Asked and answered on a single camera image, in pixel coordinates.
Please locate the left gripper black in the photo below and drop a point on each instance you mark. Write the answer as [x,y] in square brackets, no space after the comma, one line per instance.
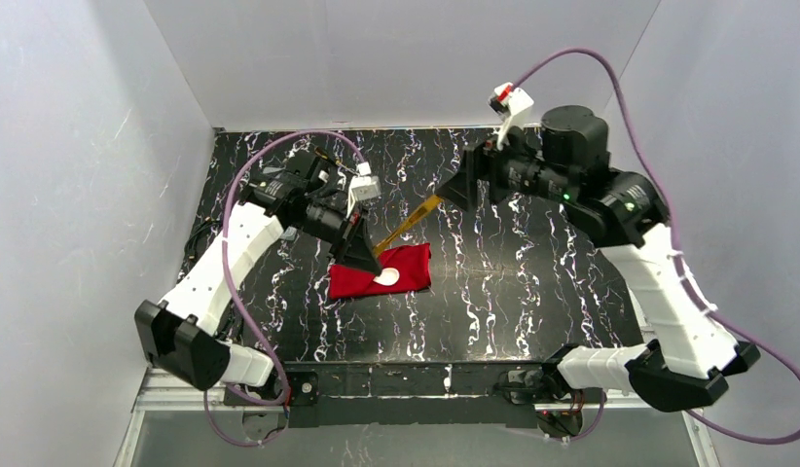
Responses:
[347,232]

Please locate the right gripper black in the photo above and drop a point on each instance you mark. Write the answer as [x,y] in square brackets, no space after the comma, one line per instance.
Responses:
[475,175]

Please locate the white ceramic spoon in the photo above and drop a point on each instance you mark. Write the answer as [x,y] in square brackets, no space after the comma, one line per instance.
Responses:
[387,277]

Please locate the orange wooden fork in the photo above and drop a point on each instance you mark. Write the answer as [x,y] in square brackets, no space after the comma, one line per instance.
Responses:
[424,209]

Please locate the red cloth napkin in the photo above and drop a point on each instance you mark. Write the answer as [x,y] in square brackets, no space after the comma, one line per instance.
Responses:
[404,269]

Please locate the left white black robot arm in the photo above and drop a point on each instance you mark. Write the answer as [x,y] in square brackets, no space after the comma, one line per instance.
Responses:
[179,333]

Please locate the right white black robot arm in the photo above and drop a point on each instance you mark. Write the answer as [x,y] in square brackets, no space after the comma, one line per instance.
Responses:
[686,364]

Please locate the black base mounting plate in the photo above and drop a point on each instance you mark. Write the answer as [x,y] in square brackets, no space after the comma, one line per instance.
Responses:
[507,393]

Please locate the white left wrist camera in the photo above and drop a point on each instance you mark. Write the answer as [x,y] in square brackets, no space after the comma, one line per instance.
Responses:
[362,188]

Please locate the aluminium frame rail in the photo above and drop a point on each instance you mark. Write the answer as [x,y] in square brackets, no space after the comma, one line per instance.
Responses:
[175,425]

